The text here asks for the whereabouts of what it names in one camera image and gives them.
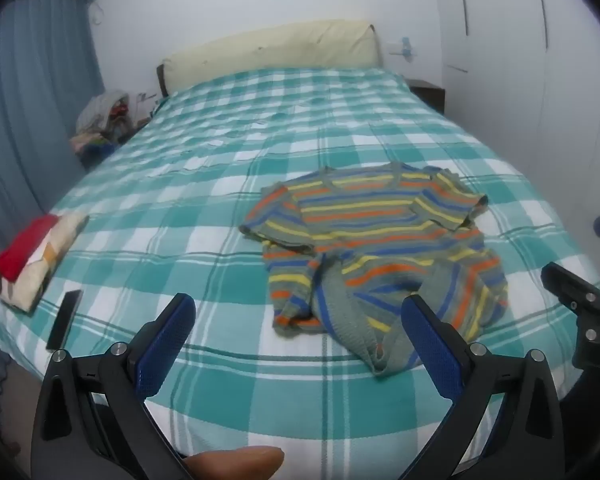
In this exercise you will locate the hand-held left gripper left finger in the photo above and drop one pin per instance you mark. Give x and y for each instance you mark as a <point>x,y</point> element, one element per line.
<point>162,347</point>

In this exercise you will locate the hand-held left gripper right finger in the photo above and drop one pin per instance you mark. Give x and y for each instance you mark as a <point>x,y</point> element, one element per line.
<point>432,352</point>

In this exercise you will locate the striped knit sweater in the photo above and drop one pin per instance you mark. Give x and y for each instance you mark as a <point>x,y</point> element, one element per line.
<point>375,245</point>

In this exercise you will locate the pile of clothes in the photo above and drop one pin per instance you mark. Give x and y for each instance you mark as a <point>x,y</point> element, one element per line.
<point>102,120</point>

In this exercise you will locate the person's left hand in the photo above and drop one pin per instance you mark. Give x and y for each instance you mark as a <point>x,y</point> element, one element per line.
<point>240,462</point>

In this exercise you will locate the black phone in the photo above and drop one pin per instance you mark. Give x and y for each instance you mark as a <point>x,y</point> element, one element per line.
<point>65,317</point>

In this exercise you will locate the cream patterned folded cloth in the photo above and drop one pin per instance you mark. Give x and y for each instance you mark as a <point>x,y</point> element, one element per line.
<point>50,265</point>

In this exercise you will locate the bed with green plaid sheet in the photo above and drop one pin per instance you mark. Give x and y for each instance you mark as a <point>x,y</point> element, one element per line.
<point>190,180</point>

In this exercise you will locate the red folded cloth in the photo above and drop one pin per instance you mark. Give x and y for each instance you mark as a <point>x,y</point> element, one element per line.
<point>25,247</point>

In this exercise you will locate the white wardrobe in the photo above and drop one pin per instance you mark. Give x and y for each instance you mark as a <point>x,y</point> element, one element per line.
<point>525,60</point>

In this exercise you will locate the dark wooden nightstand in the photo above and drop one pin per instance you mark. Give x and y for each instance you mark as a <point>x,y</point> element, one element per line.
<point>427,92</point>

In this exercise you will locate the blue curtain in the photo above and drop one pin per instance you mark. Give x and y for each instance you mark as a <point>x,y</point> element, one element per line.
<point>25,110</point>

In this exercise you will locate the cream long pillow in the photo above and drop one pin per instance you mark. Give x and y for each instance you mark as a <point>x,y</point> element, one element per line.
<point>275,52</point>

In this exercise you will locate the wall socket with blue plug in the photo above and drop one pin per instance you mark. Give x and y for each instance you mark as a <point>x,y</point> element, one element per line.
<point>404,48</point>

